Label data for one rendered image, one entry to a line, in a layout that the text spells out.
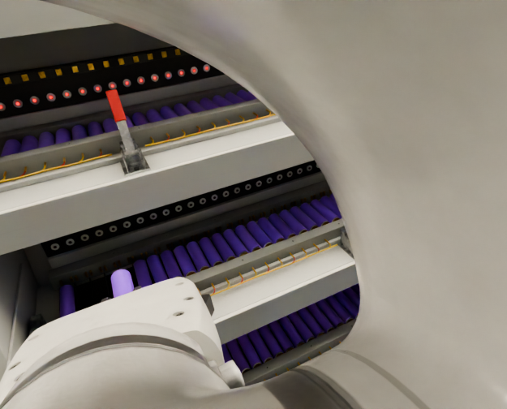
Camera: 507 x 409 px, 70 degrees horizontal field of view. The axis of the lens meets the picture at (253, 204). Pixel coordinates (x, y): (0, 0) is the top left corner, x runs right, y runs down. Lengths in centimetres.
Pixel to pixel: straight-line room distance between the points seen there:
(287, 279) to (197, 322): 35
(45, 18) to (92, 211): 19
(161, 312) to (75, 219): 26
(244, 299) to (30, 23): 39
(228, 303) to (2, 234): 27
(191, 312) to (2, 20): 35
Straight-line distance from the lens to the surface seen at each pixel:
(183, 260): 54
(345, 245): 56
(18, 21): 44
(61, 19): 44
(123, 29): 64
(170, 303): 20
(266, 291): 50
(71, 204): 42
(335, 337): 66
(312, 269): 53
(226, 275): 51
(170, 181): 42
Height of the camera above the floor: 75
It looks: 14 degrees down
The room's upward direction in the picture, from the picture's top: 14 degrees counter-clockwise
